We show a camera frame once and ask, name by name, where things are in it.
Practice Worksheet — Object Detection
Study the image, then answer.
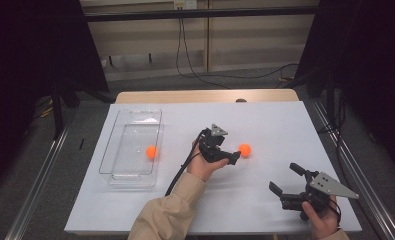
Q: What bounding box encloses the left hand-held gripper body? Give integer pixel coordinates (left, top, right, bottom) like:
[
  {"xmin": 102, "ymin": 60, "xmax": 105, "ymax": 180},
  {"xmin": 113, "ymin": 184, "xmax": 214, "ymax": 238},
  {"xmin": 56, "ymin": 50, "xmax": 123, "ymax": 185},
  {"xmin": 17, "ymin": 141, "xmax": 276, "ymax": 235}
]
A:
[{"xmin": 198, "ymin": 123, "xmax": 234, "ymax": 164}]

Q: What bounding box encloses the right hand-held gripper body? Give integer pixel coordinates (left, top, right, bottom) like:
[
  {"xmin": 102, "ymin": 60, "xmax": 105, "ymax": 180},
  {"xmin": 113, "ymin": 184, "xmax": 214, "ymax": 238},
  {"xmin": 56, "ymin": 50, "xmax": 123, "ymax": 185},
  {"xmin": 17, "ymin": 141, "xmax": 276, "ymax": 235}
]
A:
[{"xmin": 279, "ymin": 169, "xmax": 360, "ymax": 222}]

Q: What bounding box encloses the plain orange ball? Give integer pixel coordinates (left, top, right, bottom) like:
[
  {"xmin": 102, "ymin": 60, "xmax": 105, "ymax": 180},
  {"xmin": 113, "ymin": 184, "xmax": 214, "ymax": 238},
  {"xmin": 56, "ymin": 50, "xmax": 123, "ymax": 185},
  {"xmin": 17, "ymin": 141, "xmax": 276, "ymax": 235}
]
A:
[{"xmin": 238, "ymin": 143, "xmax": 253, "ymax": 159}]

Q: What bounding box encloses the orange ball with black mark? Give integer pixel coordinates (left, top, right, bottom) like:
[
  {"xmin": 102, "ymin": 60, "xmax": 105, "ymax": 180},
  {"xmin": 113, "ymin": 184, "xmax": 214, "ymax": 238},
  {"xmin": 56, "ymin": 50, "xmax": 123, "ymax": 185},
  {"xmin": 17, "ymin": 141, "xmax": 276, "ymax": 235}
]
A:
[{"xmin": 145, "ymin": 145, "xmax": 159, "ymax": 160}]

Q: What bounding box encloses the clear plastic container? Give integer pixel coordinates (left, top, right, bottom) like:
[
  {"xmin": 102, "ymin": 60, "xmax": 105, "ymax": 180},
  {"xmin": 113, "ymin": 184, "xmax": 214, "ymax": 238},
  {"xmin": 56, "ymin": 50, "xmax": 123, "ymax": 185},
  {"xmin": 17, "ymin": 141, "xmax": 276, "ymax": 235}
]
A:
[{"xmin": 98, "ymin": 108, "xmax": 165, "ymax": 188}]

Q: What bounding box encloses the person's left hand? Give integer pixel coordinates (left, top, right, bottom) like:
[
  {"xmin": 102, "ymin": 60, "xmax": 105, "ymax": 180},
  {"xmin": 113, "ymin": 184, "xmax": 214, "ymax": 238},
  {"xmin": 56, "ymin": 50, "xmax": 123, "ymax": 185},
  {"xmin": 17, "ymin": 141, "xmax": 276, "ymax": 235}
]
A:
[{"xmin": 186, "ymin": 139, "xmax": 230, "ymax": 183}]

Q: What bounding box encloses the person's right hand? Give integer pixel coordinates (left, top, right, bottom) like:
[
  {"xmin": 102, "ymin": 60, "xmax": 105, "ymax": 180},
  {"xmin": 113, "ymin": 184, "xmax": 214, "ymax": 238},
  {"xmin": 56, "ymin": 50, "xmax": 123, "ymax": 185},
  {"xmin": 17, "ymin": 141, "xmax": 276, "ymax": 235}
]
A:
[{"xmin": 300, "ymin": 194, "xmax": 341, "ymax": 239}]

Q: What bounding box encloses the white board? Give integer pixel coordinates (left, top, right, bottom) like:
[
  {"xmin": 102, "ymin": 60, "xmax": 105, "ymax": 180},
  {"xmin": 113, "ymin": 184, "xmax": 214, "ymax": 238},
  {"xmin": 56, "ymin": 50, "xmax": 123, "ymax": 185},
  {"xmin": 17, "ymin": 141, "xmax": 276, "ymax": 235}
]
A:
[{"xmin": 64, "ymin": 100, "xmax": 363, "ymax": 234}]

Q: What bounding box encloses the wooden table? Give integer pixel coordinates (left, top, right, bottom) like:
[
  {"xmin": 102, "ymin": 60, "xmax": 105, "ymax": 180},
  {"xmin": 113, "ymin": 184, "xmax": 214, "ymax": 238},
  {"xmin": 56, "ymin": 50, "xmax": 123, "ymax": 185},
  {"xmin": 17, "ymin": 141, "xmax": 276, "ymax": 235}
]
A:
[{"xmin": 114, "ymin": 88, "xmax": 300, "ymax": 104}]

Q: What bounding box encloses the black metal bar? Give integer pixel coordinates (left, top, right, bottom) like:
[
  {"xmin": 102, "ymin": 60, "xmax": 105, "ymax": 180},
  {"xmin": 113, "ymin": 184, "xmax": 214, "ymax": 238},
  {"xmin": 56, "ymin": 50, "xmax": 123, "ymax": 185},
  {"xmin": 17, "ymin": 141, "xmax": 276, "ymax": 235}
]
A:
[{"xmin": 83, "ymin": 5, "xmax": 319, "ymax": 23}]

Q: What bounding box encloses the black curtain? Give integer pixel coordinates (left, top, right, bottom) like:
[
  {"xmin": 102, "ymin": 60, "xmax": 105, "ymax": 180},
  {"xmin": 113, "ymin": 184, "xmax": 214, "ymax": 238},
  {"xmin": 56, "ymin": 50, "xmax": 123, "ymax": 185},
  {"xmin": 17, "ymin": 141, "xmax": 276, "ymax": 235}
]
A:
[
  {"xmin": 294, "ymin": 0, "xmax": 395, "ymax": 178},
  {"xmin": 0, "ymin": 0, "xmax": 110, "ymax": 194}
]

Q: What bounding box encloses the right hand-held gripper cable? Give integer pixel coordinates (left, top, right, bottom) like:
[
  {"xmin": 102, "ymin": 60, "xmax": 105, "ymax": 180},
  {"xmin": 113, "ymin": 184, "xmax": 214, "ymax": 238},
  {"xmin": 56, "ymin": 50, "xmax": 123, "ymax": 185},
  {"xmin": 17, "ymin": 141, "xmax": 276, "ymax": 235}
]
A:
[{"xmin": 327, "ymin": 199, "xmax": 343, "ymax": 228}]

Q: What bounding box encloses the hand-held gripper cable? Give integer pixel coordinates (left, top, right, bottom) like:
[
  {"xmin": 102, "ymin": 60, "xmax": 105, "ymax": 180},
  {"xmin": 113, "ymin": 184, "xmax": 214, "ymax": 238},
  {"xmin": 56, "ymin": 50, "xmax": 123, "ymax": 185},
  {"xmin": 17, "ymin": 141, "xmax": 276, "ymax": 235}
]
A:
[
  {"xmin": 327, "ymin": 199, "xmax": 343, "ymax": 228},
  {"xmin": 164, "ymin": 129, "xmax": 208, "ymax": 197}
]

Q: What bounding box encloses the left hand-held gripper cable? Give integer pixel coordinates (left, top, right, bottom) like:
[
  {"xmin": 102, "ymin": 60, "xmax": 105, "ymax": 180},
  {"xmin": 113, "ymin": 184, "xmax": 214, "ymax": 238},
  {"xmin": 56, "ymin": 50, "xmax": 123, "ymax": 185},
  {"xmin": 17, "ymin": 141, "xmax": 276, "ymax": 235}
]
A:
[{"xmin": 164, "ymin": 129, "xmax": 208, "ymax": 197}]

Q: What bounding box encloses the aluminium rail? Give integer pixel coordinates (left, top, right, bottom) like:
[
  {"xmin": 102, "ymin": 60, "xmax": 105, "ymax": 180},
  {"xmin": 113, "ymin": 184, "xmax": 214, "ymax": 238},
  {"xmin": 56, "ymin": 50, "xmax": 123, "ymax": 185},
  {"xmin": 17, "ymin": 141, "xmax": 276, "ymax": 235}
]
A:
[
  {"xmin": 309, "ymin": 99, "xmax": 395, "ymax": 240},
  {"xmin": 4, "ymin": 123, "xmax": 71, "ymax": 240}
]

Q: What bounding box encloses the long black floor cable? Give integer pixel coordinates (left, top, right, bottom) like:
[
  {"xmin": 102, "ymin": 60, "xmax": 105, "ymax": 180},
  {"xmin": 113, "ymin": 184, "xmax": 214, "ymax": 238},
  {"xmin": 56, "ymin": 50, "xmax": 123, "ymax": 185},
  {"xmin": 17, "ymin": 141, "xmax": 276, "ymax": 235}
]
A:
[{"xmin": 175, "ymin": 17, "xmax": 300, "ymax": 80}]

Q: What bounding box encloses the short black floor cable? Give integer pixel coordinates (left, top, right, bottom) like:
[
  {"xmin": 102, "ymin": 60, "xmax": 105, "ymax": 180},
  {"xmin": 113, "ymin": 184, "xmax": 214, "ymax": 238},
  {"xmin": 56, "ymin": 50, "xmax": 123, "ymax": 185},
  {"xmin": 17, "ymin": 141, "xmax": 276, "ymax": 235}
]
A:
[{"xmin": 181, "ymin": 17, "xmax": 232, "ymax": 90}]

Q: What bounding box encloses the wall power outlet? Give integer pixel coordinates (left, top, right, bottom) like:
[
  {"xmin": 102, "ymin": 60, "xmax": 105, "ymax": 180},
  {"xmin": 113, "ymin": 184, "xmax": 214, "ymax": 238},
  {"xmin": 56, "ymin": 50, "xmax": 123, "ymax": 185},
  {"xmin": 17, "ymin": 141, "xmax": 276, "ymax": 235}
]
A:
[{"xmin": 173, "ymin": 0, "xmax": 198, "ymax": 10}]

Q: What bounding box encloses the yellow cable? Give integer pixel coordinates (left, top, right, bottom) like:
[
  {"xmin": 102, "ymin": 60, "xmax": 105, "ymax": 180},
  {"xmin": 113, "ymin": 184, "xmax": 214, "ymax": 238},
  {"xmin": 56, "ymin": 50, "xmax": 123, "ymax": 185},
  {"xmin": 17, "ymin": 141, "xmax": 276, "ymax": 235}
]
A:
[{"xmin": 39, "ymin": 103, "xmax": 54, "ymax": 118}]

